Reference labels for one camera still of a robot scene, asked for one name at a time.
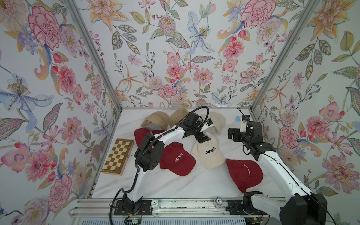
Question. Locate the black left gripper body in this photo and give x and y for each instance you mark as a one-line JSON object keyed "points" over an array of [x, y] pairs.
{"points": [[201, 134]]}

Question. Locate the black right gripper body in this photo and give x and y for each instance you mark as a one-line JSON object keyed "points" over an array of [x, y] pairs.
{"points": [[233, 133]]}

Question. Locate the cream Colorado baseball cap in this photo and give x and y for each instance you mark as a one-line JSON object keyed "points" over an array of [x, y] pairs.
{"points": [[219, 122]]}

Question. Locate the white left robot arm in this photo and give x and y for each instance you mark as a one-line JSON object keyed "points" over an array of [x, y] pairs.
{"points": [[148, 154]]}

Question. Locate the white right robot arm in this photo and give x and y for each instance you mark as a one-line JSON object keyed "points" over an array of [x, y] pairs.
{"points": [[302, 206]]}

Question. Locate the tan Colorado baseball cap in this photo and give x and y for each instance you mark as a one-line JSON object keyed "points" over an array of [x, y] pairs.
{"points": [[177, 116]]}

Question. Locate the maroon Colorado cap centre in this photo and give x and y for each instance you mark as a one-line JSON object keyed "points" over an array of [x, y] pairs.
{"points": [[177, 160]]}

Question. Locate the maroon cap right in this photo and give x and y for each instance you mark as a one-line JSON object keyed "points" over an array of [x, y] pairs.
{"points": [[245, 173]]}

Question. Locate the maroon cap far left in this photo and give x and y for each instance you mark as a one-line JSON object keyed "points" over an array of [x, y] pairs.
{"points": [[140, 133]]}

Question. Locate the wooden chessboard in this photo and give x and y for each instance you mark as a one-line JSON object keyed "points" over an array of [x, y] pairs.
{"points": [[118, 156]]}

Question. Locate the green circuit board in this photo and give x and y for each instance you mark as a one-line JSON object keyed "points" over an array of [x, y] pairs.
{"points": [[134, 221]]}

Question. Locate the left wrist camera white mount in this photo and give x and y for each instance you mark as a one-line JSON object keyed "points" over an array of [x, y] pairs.
{"points": [[208, 126]]}

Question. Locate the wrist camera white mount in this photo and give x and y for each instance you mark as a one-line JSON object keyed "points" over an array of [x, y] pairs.
{"points": [[244, 120], [208, 126]]}

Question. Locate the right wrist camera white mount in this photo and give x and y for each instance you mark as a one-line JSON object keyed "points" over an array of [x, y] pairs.
{"points": [[244, 120]]}

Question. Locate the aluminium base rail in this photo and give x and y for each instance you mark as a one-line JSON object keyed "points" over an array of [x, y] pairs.
{"points": [[165, 207]]}

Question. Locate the aluminium corner frame post right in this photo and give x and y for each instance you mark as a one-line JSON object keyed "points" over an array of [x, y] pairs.
{"points": [[290, 43]]}

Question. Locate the aluminium corner frame post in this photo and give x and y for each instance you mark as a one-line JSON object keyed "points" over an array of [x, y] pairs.
{"points": [[290, 43], [75, 13]]}

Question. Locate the aluminium corner frame post left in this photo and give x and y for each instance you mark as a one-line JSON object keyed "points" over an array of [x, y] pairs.
{"points": [[75, 13]]}

